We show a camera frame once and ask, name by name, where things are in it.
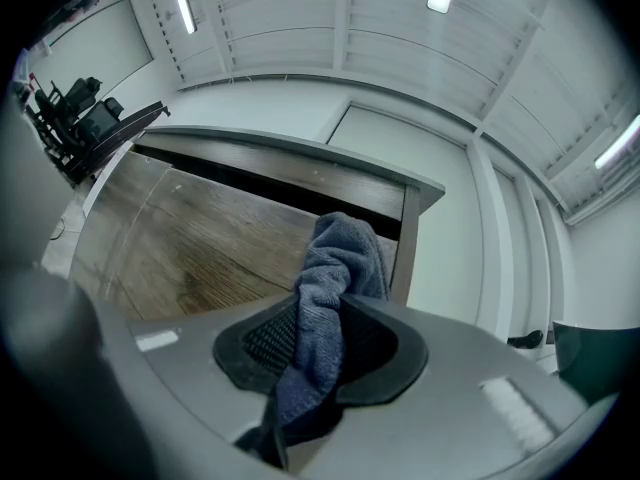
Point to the black-topped wooden vanity cabinet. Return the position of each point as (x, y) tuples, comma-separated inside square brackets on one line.
[(300, 168)]

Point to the dark blue wiping cloth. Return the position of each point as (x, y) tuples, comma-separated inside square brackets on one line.
[(320, 318)]

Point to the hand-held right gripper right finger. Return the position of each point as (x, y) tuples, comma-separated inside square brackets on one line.
[(450, 418)]

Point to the black oblong object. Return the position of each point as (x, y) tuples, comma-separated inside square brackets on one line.
[(527, 339)]

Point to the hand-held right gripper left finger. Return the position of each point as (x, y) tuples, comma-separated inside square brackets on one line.
[(200, 368)]

